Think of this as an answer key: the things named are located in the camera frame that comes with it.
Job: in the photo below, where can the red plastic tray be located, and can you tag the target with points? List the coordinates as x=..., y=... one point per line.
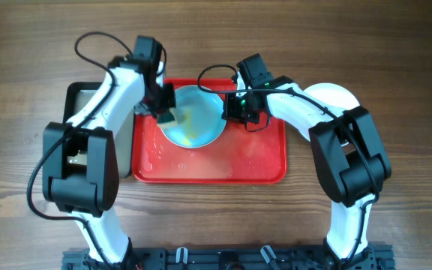
x=235, y=157

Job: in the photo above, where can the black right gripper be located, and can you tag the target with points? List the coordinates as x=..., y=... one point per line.
x=233, y=112

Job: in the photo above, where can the black water tray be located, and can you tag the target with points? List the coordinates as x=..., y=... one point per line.
x=77, y=96

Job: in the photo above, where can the white plate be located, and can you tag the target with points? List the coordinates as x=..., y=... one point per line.
x=332, y=96

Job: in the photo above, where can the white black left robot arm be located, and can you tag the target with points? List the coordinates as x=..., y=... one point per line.
x=79, y=163

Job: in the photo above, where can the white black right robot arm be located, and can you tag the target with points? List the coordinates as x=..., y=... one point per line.
x=349, y=157

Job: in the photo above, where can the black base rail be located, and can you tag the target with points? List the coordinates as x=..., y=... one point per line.
x=379, y=256

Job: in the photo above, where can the yellow green sponge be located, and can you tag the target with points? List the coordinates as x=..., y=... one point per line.
x=174, y=117

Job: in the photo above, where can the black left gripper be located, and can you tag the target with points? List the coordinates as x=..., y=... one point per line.
x=169, y=101

